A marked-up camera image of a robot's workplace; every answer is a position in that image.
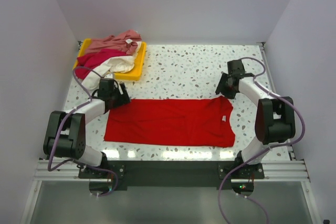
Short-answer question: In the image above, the magenta t shirt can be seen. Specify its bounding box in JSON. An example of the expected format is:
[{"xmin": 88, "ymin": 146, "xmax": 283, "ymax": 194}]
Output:
[{"xmin": 75, "ymin": 49, "xmax": 127, "ymax": 80}]

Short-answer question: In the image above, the white t shirt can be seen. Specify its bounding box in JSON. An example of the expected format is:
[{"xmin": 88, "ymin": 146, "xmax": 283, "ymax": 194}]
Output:
[{"xmin": 81, "ymin": 56, "xmax": 135, "ymax": 90}]

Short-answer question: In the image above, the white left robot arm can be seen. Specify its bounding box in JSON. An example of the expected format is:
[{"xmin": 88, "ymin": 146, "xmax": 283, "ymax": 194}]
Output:
[{"xmin": 43, "ymin": 78, "xmax": 131, "ymax": 178}]

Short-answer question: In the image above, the red t shirt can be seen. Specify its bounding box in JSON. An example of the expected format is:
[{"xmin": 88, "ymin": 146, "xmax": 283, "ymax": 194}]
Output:
[{"xmin": 104, "ymin": 97, "xmax": 235, "ymax": 148}]

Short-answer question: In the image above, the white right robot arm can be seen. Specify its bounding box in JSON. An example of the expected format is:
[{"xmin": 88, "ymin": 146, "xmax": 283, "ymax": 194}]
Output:
[{"xmin": 215, "ymin": 58, "xmax": 296, "ymax": 178}]

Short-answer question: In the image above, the yellow plastic tray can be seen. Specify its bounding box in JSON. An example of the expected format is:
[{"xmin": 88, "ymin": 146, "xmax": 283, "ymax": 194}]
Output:
[{"xmin": 77, "ymin": 38, "xmax": 146, "ymax": 81}]

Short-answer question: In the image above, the aluminium table edge rail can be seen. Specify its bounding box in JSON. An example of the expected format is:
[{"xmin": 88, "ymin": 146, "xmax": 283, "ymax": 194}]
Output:
[{"xmin": 257, "ymin": 40, "xmax": 322, "ymax": 224}]

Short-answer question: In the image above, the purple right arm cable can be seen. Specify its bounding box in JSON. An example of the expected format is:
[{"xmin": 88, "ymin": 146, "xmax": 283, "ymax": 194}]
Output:
[{"xmin": 217, "ymin": 56, "xmax": 307, "ymax": 224}]

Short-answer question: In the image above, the dusty pink t shirt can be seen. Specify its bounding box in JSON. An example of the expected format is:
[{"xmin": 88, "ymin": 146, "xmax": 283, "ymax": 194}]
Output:
[{"xmin": 85, "ymin": 29, "xmax": 142, "ymax": 55}]

